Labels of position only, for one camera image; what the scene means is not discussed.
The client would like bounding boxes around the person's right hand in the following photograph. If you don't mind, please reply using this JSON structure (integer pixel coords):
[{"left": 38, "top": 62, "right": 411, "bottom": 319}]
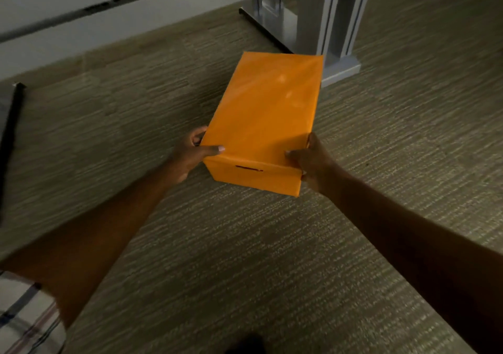
[{"left": 285, "top": 132, "right": 346, "bottom": 195}]

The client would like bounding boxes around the person's left hand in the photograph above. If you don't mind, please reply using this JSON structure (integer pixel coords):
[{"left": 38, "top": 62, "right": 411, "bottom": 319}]
[{"left": 166, "top": 126, "right": 226, "bottom": 185}]

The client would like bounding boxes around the orange cardboard box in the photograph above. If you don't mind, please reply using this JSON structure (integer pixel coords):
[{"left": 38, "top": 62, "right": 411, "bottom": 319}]
[{"left": 201, "top": 51, "right": 325, "bottom": 197}]

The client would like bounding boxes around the person's right forearm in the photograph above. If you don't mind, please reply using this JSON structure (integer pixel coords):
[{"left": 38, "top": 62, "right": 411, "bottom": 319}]
[{"left": 320, "top": 165, "right": 503, "bottom": 354}]

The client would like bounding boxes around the person's left forearm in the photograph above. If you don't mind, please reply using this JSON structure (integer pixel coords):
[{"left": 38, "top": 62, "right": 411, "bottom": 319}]
[{"left": 0, "top": 160, "right": 181, "bottom": 329}]

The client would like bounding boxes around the grey metal table leg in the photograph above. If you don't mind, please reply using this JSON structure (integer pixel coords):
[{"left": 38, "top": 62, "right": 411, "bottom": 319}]
[{"left": 239, "top": 0, "right": 376, "bottom": 88}]

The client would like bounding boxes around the black flat panel edge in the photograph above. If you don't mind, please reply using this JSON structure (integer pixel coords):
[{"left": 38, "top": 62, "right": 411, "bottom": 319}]
[{"left": 0, "top": 83, "right": 26, "bottom": 225}]

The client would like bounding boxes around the plaid shirt sleeve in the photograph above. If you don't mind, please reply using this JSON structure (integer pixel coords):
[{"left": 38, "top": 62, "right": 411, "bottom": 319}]
[{"left": 0, "top": 270, "right": 67, "bottom": 354}]

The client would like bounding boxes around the white table frame rail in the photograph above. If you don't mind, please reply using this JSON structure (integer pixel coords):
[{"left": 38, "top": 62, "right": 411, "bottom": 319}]
[{"left": 0, "top": 0, "right": 297, "bottom": 81}]

